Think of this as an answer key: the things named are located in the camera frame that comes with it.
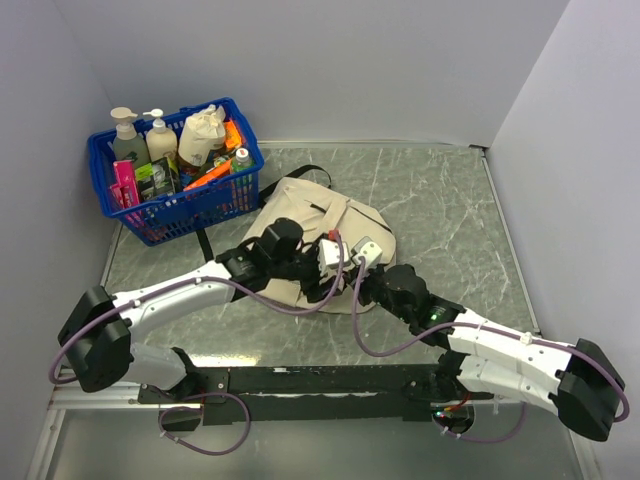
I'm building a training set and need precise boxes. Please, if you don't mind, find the beige cloth pouch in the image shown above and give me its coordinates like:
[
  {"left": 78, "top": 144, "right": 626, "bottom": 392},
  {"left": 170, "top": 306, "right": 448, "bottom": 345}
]
[{"left": 178, "top": 104, "right": 226, "bottom": 167}]

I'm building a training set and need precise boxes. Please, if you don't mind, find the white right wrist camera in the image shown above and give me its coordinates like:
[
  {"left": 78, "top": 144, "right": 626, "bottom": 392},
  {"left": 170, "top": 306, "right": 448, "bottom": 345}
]
[{"left": 351, "top": 236, "right": 383, "bottom": 269}]

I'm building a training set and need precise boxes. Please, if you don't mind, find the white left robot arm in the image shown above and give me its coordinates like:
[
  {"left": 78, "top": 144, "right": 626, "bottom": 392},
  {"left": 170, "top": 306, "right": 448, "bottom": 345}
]
[{"left": 49, "top": 218, "right": 348, "bottom": 402}]

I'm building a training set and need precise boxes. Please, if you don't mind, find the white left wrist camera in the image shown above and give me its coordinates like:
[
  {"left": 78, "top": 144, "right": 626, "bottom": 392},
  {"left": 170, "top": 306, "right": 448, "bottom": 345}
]
[{"left": 317, "top": 230, "right": 351, "bottom": 276}]

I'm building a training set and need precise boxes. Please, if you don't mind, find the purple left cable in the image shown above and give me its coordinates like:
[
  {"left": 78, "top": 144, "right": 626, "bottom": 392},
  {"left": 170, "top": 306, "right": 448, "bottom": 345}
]
[{"left": 48, "top": 232, "right": 349, "bottom": 455}]

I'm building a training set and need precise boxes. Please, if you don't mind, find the aluminium rail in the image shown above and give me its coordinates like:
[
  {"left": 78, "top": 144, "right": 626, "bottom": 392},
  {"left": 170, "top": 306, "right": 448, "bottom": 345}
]
[{"left": 47, "top": 362, "right": 579, "bottom": 412}]

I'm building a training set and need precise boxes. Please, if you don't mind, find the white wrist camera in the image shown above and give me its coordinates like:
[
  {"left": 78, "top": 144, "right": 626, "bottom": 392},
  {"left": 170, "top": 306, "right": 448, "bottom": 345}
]
[
  {"left": 351, "top": 236, "right": 383, "bottom": 269},
  {"left": 317, "top": 230, "right": 351, "bottom": 276}
]

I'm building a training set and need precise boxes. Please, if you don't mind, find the black green box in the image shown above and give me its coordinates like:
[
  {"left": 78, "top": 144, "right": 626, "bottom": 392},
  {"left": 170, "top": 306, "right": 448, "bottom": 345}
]
[{"left": 134, "top": 157, "right": 182, "bottom": 202}]

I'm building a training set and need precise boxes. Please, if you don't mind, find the blue plastic basket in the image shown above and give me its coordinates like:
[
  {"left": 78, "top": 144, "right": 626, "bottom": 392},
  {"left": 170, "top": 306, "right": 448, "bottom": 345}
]
[{"left": 87, "top": 97, "right": 264, "bottom": 246}]

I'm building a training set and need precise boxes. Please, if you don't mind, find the pink box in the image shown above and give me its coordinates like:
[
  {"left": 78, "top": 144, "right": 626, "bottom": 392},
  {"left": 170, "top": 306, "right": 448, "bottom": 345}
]
[{"left": 110, "top": 160, "right": 140, "bottom": 209}]

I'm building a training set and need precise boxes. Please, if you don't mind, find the beige canvas backpack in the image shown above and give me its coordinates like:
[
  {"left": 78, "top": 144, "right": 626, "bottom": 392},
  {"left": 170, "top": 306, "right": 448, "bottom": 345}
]
[{"left": 216, "top": 165, "right": 397, "bottom": 314}]

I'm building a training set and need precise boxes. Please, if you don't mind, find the orange package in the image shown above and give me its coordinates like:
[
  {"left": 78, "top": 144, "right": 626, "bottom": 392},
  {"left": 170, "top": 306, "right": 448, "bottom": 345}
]
[{"left": 184, "top": 120, "right": 248, "bottom": 191}]

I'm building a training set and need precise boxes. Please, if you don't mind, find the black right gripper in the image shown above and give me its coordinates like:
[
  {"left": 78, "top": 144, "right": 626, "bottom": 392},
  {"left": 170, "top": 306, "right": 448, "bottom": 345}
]
[{"left": 343, "top": 261, "right": 413, "bottom": 324}]

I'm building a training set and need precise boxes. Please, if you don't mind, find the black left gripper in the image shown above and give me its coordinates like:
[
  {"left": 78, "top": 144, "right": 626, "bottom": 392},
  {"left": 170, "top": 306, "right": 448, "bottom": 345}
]
[{"left": 270, "top": 234, "right": 342, "bottom": 302}]

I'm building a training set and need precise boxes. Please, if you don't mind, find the cream pump bottle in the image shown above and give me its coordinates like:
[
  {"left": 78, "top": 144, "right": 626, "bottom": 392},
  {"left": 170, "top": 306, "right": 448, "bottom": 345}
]
[{"left": 144, "top": 108, "right": 178, "bottom": 161}]

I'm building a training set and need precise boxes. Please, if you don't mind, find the green pump bottle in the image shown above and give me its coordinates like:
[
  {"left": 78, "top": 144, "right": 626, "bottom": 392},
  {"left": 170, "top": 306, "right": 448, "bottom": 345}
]
[{"left": 110, "top": 107, "right": 150, "bottom": 169}]

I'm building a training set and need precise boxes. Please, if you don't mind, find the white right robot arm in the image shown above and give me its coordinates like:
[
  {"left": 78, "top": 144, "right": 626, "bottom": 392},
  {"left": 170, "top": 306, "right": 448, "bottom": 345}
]
[{"left": 352, "top": 264, "right": 630, "bottom": 442}]

